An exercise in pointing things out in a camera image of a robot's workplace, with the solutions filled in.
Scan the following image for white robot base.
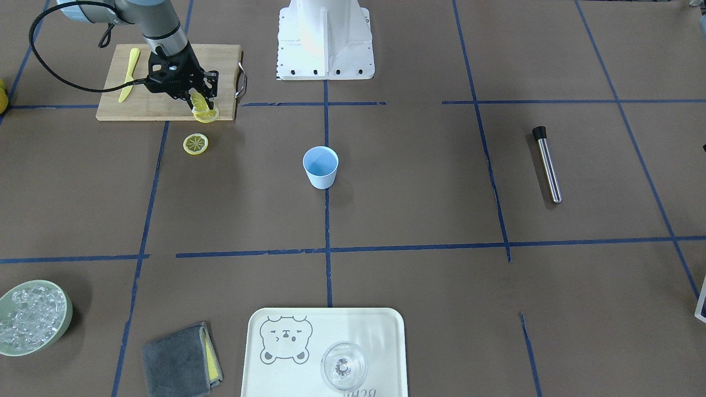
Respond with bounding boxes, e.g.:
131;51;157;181
276;1;376;81

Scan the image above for yellow lemon half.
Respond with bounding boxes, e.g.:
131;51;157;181
191;91;220;124

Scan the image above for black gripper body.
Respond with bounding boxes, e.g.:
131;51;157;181
145;45;204;100

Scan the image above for blue paper cup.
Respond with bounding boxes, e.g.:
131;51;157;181
302;146;339;190

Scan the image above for clear wine glass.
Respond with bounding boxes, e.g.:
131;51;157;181
320;341;368;393

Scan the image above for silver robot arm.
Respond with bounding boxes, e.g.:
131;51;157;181
56;1;219;122

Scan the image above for yellow lemon slice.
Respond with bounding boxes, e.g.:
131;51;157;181
182;133;210;155

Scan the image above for bamboo cutting board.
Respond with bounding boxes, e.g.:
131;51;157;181
96;44;243;121

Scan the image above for steel muddler black tip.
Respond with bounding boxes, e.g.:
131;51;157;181
532;126;563;205

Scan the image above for cream bear tray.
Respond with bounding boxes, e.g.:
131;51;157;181
240;308;408;396

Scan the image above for grey folded cloth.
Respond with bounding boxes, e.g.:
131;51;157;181
142;321;223;396

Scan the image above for green bowl of ice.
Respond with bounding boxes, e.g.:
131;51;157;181
1;280;73;357

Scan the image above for yellow plastic knife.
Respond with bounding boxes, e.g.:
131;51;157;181
118;47;141;103

